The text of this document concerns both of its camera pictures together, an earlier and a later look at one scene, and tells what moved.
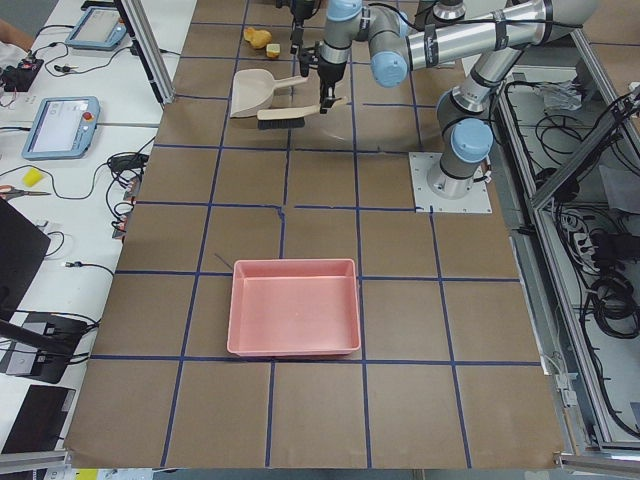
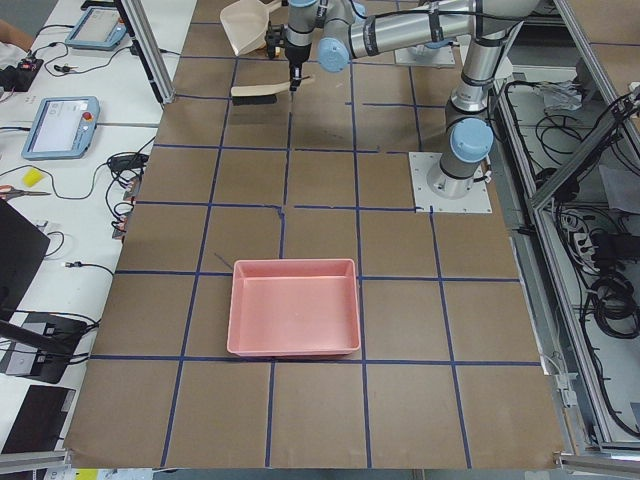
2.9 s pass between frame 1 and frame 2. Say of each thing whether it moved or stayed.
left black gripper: moved
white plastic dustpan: moved
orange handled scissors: stayed
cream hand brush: moved
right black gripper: moved
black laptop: stayed
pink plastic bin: stayed
